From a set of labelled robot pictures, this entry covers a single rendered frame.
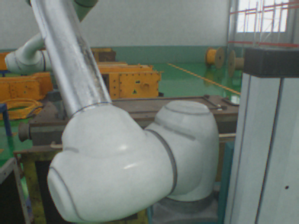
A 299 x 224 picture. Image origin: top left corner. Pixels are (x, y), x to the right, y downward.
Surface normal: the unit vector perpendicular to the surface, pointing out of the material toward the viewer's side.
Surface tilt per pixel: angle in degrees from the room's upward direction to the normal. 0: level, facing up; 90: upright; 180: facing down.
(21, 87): 90
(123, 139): 45
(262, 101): 90
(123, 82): 90
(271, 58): 90
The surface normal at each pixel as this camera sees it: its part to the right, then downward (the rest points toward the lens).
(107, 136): 0.33, -0.49
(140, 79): 0.18, 0.29
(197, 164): 0.55, 0.21
